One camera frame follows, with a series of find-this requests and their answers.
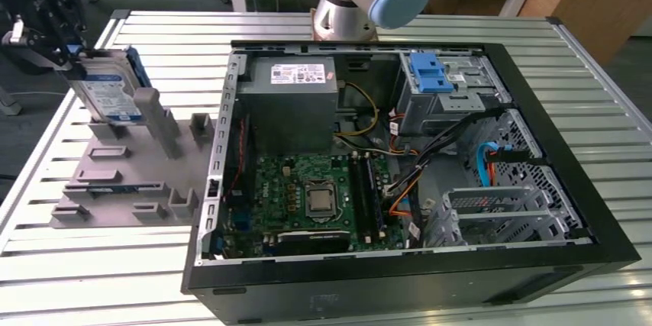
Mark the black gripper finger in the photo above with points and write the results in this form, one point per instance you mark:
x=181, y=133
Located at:
x=61, y=13
x=45, y=51

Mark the hard disk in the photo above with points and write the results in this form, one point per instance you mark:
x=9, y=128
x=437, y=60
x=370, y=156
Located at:
x=109, y=101

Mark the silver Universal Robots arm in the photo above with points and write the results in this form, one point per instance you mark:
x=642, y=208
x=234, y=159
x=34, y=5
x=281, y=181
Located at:
x=341, y=17

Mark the metal disk bay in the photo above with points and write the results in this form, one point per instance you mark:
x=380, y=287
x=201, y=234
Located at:
x=509, y=219

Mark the grey stand foot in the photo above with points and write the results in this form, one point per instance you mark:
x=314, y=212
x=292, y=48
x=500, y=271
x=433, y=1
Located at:
x=6, y=101

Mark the grey parts rack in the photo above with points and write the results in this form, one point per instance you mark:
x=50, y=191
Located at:
x=132, y=173

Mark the grey power supply unit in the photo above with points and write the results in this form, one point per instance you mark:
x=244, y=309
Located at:
x=285, y=120

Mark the green motherboard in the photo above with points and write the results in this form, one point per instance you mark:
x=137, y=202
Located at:
x=274, y=188

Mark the CPU socket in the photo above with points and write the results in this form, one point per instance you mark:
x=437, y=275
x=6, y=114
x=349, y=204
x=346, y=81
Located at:
x=321, y=183

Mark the silver CPU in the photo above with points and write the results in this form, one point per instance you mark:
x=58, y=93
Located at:
x=320, y=202

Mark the black graphics card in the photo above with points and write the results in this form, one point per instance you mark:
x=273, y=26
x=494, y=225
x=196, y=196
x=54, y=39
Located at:
x=310, y=240

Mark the black RAM slot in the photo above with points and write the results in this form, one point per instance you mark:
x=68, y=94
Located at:
x=376, y=204
x=357, y=196

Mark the blue drive cage latch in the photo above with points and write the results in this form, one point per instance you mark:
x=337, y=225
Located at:
x=428, y=74

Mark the metal optical drive cage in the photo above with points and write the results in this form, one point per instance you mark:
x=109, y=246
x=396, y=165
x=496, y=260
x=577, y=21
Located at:
x=448, y=112

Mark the black open PC case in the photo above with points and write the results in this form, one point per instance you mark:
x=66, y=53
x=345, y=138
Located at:
x=406, y=288

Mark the black camera with grey bracket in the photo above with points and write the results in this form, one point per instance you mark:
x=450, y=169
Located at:
x=14, y=36

